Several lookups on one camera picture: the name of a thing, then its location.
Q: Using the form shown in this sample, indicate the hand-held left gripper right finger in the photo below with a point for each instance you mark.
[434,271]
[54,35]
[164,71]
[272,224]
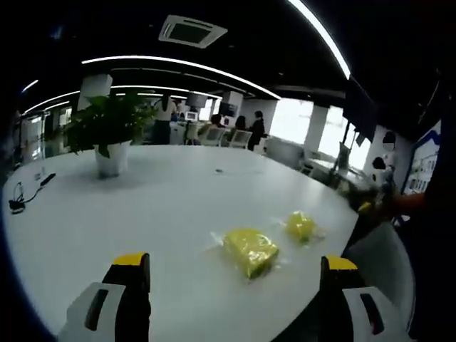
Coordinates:
[336,306]

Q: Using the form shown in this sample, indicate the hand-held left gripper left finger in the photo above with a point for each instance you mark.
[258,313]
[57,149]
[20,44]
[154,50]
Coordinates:
[128,303]

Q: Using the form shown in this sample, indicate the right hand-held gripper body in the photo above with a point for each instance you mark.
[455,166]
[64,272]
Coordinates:
[384,176]

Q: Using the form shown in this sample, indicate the round yellow silicone block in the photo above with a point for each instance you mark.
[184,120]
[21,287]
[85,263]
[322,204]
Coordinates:
[301,224]

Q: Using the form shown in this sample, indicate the rectangular yellow silicone block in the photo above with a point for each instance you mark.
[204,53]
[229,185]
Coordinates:
[249,249]

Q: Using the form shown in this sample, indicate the grey mesh office chair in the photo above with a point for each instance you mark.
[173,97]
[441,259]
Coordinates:
[384,270]

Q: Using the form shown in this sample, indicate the person's dark blue shirt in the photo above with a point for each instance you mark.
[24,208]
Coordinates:
[438,213]

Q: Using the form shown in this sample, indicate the dark hanging panel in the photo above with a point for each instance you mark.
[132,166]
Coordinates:
[360,103]

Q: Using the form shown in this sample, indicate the white office chair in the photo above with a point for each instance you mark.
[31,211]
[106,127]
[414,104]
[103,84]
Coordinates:
[214,136]
[240,139]

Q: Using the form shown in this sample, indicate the white plant pot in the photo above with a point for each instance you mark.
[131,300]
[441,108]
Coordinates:
[111,160]

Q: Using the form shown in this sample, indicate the black power strip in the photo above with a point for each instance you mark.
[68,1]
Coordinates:
[48,179]

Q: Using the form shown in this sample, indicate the computer monitor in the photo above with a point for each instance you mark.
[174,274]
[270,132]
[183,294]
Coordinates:
[191,116]

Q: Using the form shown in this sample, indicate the green leafy plant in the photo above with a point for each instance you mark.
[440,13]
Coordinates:
[107,117]

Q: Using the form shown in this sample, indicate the long ceiling light strip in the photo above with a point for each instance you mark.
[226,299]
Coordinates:
[178,63]

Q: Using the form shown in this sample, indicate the ceiling air vent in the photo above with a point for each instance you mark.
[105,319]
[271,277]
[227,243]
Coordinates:
[192,31]

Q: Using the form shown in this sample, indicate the blue framed wall board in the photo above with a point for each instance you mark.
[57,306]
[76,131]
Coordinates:
[424,167]

